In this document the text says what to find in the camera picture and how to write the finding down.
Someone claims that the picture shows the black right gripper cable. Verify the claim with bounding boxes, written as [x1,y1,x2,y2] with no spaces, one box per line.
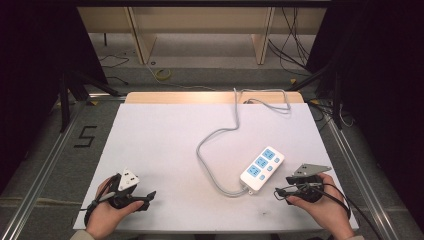
[311,182,382,240]

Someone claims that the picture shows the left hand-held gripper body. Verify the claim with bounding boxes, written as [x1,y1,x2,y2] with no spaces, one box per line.
[108,167,145,210]

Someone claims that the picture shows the white table cover board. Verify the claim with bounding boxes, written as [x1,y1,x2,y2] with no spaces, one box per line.
[72,102,360,234]

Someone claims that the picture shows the bundle of black floor cables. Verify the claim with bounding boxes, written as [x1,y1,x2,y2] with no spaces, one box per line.
[267,6,316,78]

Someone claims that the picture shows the black metal stand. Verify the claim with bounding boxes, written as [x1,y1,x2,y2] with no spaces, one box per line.
[285,61,345,131]
[57,70,122,134]

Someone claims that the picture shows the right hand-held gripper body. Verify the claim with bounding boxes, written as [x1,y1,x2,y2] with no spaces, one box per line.
[285,163,333,204]

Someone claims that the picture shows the thin black floor cable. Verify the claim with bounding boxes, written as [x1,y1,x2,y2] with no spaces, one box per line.
[98,54,131,86]

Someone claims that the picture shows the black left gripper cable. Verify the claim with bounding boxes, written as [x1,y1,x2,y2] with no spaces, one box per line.
[79,173,122,228]

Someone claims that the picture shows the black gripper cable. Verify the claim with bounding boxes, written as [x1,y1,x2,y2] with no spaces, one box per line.
[79,173,122,228]
[311,182,382,240]

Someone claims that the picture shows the beige wooden desk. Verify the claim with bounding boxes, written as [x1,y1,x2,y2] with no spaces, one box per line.
[77,6,328,66]

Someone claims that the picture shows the tangled cables beside table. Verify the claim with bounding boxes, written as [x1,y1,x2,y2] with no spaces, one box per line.
[307,98,356,130]

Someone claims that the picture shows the white floor cable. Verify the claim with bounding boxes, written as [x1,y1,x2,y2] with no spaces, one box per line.
[144,62,217,92]

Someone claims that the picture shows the grey power strip cable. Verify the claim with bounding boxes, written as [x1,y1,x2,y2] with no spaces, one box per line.
[195,87,292,198]

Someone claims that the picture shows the person's left hand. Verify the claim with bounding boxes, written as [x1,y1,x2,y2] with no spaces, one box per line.
[84,176,145,240]

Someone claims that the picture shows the yellow tape roll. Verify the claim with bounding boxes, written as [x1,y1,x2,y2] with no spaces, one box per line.
[155,68,173,81]

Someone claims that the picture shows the white power strip blue sockets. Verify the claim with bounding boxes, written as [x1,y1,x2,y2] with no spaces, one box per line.
[239,145,286,195]

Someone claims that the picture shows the person's right hand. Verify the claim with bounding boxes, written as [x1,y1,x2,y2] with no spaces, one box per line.
[286,173,356,240]

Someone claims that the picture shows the aluminium floor rail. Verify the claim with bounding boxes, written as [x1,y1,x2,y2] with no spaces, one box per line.
[0,99,92,240]
[323,111,403,240]

